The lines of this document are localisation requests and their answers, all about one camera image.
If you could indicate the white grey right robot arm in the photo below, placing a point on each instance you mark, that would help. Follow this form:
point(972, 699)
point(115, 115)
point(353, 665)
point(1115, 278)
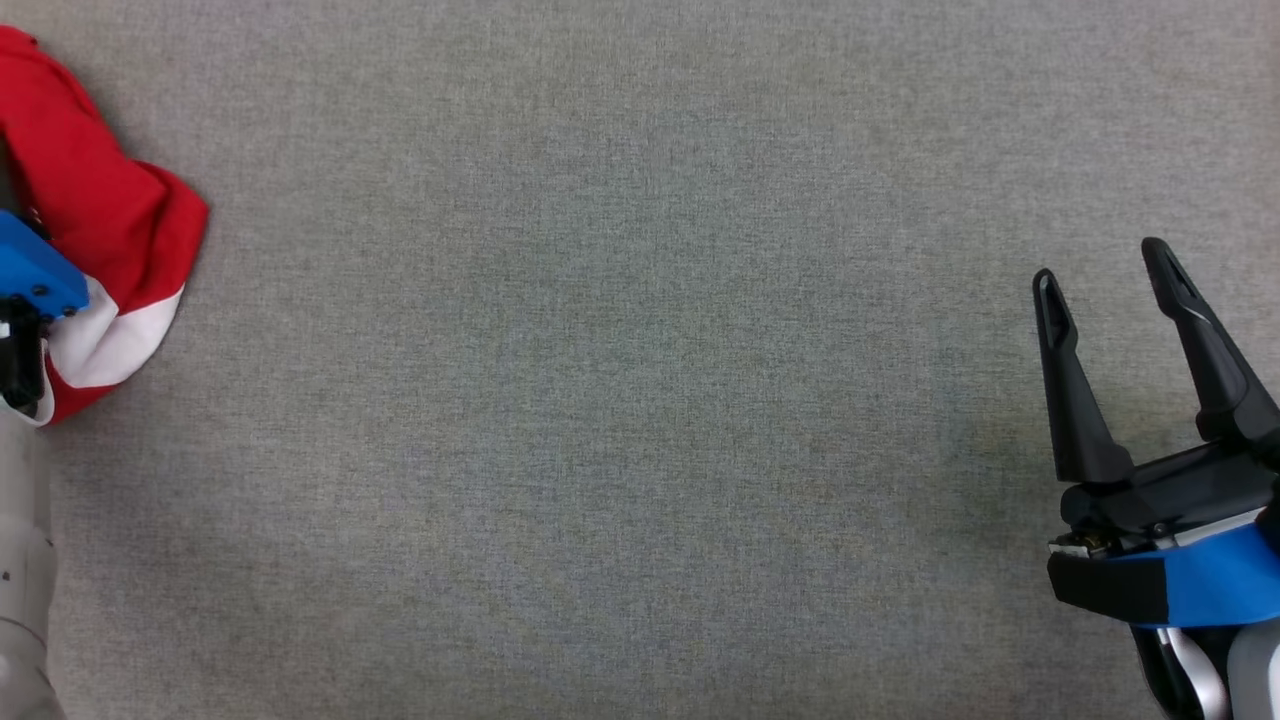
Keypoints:
point(1225, 670)

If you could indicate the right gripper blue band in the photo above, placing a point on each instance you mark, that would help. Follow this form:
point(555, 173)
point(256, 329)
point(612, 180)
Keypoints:
point(1190, 560)

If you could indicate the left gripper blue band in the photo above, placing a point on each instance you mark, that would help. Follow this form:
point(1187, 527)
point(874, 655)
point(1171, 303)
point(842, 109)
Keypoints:
point(30, 270)

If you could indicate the red white sports shorts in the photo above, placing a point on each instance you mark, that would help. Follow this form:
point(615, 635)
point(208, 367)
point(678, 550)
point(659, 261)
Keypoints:
point(110, 220)

